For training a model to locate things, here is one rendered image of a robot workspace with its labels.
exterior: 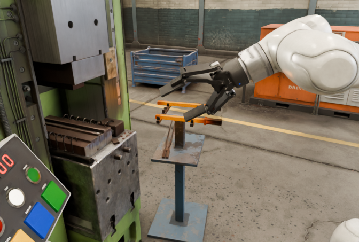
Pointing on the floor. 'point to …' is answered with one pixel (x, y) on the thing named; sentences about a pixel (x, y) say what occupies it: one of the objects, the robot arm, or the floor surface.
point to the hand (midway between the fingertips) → (177, 104)
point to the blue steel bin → (160, 65)
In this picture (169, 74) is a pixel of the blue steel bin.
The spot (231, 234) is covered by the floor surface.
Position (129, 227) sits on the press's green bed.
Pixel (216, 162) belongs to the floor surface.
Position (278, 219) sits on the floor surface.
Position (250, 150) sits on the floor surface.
